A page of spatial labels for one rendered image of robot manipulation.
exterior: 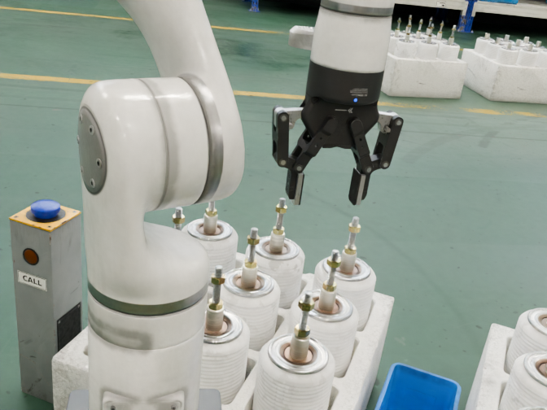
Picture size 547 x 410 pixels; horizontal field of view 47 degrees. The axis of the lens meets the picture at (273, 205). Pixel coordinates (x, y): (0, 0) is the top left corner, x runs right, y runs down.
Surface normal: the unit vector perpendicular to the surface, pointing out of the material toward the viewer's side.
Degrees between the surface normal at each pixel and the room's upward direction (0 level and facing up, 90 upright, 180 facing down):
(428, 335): 0
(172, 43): 102
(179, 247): 22
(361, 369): 0
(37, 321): 90
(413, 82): 90
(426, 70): 90
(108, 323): 90
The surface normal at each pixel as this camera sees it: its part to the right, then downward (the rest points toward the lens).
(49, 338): -0.34, 0.36
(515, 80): 0.18, 0.43
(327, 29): -0.75, 0.09
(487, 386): 0.11, -0.90
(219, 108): 0.55, -0.33
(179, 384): 0.67, 0.37
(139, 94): 0.34, -0.63
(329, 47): -0.59, 0.28
